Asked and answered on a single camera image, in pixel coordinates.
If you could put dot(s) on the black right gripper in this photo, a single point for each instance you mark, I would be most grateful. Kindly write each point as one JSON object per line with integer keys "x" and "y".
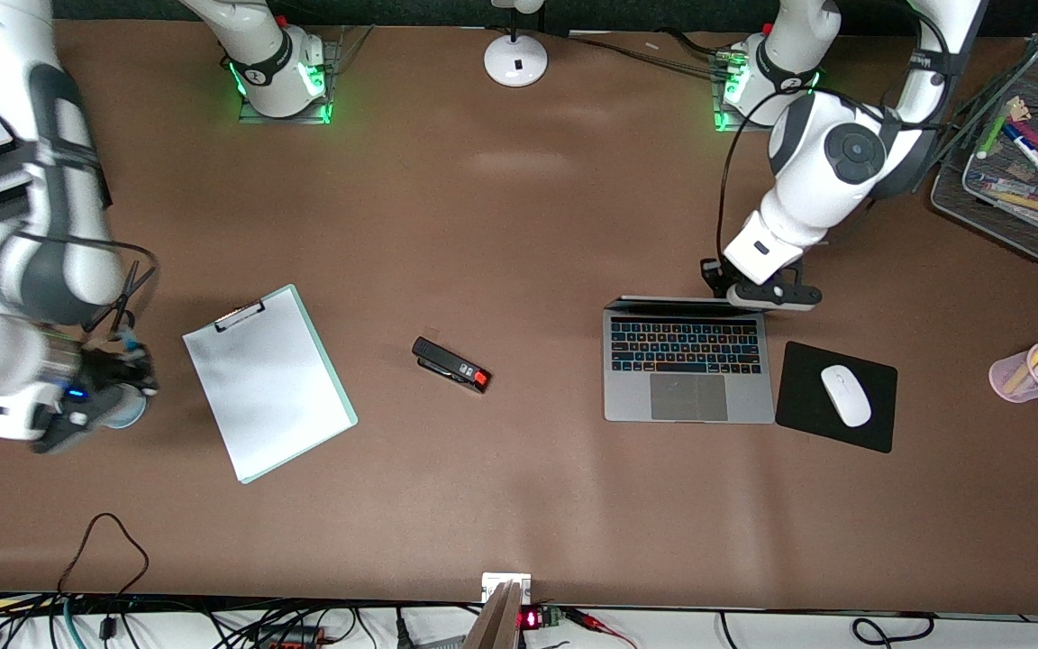
{"x": 104, "y": 371}

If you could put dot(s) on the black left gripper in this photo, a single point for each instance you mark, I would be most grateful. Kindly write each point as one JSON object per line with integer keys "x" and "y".
{"x": 714, "y": 275}

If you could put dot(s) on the silver laptop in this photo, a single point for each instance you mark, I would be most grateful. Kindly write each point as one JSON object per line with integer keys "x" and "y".
{"x": 690, "y": 397}

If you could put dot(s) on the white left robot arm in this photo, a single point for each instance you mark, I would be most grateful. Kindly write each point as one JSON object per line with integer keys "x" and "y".
{"x": 821, "y": 171}

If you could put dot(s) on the green marker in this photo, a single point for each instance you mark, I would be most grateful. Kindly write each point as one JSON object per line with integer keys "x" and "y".
{"x": 997, "y": 131}

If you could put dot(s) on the blue and white marker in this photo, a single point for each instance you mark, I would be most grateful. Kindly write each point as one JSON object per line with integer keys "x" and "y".
{"x": 1037, "y": 158}

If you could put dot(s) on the blue mesh pen cup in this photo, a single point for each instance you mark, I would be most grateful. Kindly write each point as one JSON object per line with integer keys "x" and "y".
{"x": 133, "y": 412}

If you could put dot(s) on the black scissors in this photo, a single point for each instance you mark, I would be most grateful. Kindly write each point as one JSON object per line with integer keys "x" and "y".
{"x": 129, "y": 290}

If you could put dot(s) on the white paper sheet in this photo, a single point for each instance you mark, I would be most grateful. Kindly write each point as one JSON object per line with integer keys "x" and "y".
{"x": 276, "y": 406}

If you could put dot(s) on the black mouse pad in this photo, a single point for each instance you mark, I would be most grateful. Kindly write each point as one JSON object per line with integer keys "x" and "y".
{"x": 798, "y": 406}

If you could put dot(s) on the white computer mouse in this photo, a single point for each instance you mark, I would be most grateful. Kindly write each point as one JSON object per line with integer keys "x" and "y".
{"x": 846, "y": 397}

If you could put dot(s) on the mint green clipboard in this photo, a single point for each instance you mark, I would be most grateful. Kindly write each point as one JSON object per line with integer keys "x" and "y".
{"x": 332, "y": 379}

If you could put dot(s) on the black red stapler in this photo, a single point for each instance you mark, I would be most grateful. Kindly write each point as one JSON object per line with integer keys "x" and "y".
{"x": 447, "y": 363}

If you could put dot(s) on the white round lamp base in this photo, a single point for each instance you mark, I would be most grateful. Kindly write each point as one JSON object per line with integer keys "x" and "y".
{"x": 515, "y": 63}

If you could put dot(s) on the black mesh desk organizer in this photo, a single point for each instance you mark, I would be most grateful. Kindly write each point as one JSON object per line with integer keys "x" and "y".
{"x": 1006, "y": 230}

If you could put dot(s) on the pink translucent pen cup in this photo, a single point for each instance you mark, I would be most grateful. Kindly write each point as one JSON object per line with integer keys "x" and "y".
{"x": 998, "y": 370}

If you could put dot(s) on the grey pen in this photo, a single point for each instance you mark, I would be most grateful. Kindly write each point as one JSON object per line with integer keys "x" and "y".
{"x": 1006, "y": 184}

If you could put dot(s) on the black red power strip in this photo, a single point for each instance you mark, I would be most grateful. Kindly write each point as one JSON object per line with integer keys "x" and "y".
{"x": 298, "y": 638}

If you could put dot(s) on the yellow pencil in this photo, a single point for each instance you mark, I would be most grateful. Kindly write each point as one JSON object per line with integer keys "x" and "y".
{"x": 1024, "y": 202}

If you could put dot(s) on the yellow highlighter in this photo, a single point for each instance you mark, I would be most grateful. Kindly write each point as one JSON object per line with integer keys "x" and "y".
{"x": 1037, "y": 356}

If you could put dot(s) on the small beige clip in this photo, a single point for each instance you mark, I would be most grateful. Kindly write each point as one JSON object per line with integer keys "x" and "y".
{"x": 1018, "y": 108}

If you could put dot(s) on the red clip lead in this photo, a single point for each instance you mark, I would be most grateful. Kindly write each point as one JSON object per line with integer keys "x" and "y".
{"x": 587, "y": 617}

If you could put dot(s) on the small white box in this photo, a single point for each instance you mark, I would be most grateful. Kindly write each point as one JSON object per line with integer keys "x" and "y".
{"x": 492, "y": 581}

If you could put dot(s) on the circuit board with red display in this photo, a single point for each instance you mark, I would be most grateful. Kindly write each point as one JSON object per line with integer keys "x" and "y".
{"x": 530, "y": 618}

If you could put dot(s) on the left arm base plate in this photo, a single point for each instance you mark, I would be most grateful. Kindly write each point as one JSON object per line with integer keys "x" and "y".
{"x": 724, "y": 122}

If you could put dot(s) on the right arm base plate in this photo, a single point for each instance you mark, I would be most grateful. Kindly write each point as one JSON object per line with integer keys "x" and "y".
{"x": 285, "y": 118}

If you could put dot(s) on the brown wooden post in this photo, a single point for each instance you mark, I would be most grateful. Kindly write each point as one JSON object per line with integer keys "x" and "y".
{"x": 496, "y": 622}

